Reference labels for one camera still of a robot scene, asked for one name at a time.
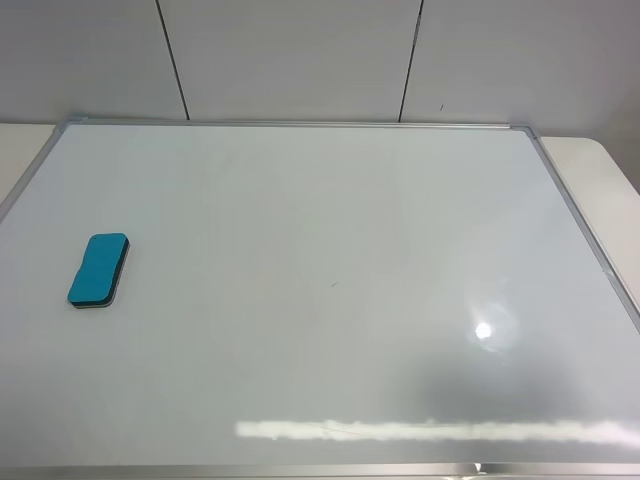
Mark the blue whiteboard eraser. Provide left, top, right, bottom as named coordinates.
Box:
left=67, top=232, right=130, bottom=309

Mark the white whiteboard with aluminium frame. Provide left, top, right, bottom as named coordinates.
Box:
left=1, top=118, right=639, bottom=479

